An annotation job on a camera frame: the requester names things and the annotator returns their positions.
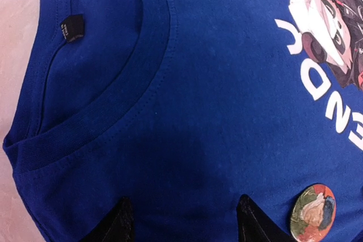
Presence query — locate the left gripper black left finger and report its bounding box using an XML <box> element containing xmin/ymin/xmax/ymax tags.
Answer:
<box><xmin>82</xmin><ymin>197</ymin><xmax>135</xmax><ymax>242</ymax></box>

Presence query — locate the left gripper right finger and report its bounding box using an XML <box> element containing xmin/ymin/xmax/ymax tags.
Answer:
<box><xmin>236</xmin><ymin>194</ymin><xmax>295</xmax><ymax>242</ymax></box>

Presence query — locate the round brooch badge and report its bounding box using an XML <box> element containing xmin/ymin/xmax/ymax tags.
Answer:
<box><xmin>290</xmin><ymin>184</ymin><xmax>336</xmax><ymax>242</ymax></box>

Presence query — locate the blue printed t-shirt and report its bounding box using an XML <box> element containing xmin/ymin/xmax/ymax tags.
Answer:
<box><xmin>3</xmin><ymin>0</ymin><xmax>362</xmax><ymax>241</ymax></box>

